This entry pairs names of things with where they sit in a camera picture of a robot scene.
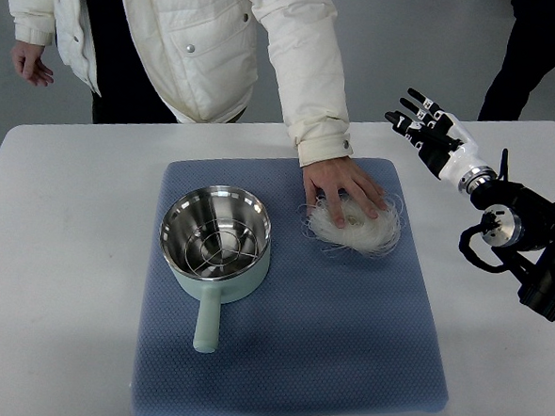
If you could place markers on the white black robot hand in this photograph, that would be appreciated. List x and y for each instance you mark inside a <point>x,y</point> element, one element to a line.
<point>444,145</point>

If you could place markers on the person's bare left hand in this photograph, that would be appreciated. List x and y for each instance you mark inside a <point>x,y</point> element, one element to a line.
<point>332,176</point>

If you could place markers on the person's bare right hand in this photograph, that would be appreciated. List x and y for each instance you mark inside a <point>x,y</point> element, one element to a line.
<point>26,59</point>

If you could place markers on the white vermicelli bundle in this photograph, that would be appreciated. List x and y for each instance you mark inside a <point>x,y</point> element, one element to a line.
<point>362,235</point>

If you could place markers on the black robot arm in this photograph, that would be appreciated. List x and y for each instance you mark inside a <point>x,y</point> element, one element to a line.
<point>516,234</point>

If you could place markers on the mint green pot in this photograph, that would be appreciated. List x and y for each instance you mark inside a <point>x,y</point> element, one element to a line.
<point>214,208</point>

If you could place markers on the person in black clothes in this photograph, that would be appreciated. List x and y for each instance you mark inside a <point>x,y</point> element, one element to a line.
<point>530,55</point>

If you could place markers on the blue quilted mat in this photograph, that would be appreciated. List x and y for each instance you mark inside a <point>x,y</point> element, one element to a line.
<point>328,331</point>

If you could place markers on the white puffer jacket sleeve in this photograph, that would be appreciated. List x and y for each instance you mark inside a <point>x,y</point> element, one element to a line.
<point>305,54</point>

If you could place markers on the white puffer jacket body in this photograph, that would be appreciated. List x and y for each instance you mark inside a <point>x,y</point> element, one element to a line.
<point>198,54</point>

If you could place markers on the round wire steaming rack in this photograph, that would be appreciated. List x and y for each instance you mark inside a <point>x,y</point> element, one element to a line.
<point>220,249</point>

